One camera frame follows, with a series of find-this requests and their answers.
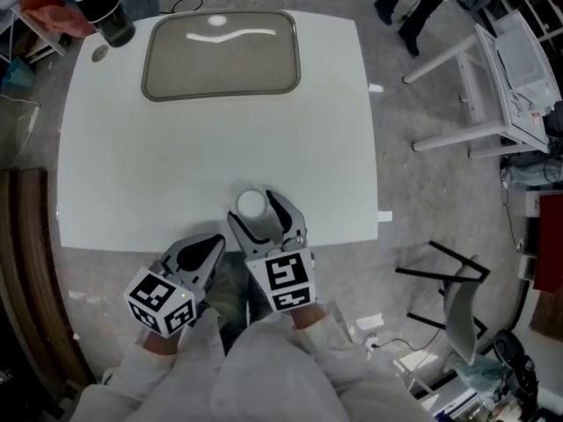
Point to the white side table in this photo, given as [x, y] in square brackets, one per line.
[506, 82]

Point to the person's right forearm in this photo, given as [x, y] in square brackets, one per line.
[334, 358]

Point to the orange cloth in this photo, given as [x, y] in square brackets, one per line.
[57, 16]

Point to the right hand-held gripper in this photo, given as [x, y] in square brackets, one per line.
[286, 279]

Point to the black lidded jar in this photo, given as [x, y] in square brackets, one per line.
[105, 9]

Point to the round grey table grommet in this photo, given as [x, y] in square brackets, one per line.
[100, 53]

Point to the teal bag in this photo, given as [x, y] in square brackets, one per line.
[17, 74]

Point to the white wall shelf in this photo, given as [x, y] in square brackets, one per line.
[541, 2]

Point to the red box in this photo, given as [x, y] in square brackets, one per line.
[550, 244]

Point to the person's left forearm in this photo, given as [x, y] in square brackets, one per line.
[149, 367]

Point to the white chair with black frame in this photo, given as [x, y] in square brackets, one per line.
[462, 310]

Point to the white shelf rack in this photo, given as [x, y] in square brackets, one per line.
[31, 38]

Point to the white cup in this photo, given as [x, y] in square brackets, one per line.
[251, 203]

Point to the teal cloth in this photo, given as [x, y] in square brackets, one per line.
[530, 175]

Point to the grey rectangular dish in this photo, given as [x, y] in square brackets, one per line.
[222, 57]

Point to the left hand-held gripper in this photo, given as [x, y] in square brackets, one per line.
[154, 295]

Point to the person's legs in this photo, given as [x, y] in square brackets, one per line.
[228, 293]

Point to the white tape strip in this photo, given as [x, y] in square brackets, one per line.
[385, 216]

